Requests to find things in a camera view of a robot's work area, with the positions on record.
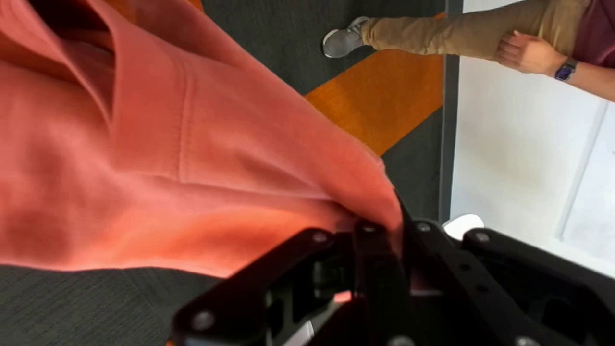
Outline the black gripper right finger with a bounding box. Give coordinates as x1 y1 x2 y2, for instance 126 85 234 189
408 220 615 346

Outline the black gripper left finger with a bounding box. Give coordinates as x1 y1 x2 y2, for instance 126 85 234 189
168 220 408 346

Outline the rust red sweatshirt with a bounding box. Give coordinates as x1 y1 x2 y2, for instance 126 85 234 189
0 0 405 281

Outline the person in khaki trousers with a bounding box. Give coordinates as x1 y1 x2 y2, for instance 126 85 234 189
320 0 615 104

